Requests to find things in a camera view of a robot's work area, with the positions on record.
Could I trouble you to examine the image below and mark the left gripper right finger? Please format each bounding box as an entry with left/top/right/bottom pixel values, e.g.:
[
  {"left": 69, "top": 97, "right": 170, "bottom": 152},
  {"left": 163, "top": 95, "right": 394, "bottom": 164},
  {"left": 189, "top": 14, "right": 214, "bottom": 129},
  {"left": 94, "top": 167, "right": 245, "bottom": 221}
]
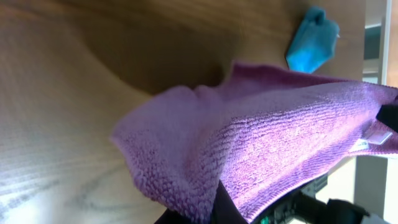
[{"left": 376, "top": 105, "right": 398, "bottom": 132}]

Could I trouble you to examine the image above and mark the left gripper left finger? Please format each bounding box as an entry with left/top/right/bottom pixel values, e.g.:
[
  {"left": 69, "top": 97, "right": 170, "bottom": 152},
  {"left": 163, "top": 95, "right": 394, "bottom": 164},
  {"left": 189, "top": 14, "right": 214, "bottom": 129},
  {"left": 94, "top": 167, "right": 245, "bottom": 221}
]
[{"left": 154, "top": 181, "right": 248, "bottom": 224}]

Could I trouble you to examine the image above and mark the crumpled blue cloth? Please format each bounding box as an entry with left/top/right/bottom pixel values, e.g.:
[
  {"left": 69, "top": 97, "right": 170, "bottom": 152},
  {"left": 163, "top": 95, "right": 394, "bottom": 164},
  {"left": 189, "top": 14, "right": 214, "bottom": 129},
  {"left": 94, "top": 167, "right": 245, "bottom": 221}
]
[{"left": 285, "top": 7, "right": 340, "bottom": 73}]

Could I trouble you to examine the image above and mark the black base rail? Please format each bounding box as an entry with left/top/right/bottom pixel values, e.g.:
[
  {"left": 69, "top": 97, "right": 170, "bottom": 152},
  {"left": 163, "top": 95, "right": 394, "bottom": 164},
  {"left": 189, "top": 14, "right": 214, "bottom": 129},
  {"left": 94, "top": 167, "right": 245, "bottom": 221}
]
[{"left": 252, "top": 174, "right": 387, "bottom": 224}]

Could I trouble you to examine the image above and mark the purple microfiber cloth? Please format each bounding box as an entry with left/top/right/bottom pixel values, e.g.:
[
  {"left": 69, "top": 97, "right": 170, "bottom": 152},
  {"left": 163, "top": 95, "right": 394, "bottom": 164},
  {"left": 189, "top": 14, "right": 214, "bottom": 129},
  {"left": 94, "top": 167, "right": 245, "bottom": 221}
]
[{"left": 111, "top": 63, "right": 397, "bottom": 222}]

